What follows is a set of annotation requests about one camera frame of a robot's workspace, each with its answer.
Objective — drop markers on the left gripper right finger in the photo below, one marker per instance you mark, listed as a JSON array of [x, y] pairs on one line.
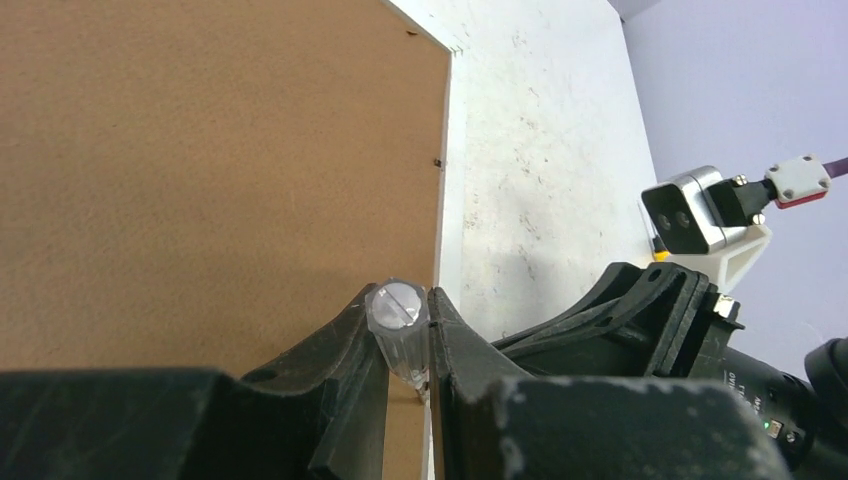
[[493, 420]]

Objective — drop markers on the yellow handled screwdriver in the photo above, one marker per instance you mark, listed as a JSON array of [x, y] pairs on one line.
[[660, 252]]

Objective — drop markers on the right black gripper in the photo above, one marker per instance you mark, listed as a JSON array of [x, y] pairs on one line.
[[634, 322]]

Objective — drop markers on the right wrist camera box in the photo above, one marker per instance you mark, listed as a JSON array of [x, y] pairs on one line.
[[711, 224]]

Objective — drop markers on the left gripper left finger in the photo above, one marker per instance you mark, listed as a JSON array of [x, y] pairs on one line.
[[317, 411]]

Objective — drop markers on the white picture frame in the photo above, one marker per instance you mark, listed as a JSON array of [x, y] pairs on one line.
[[205, 184]]

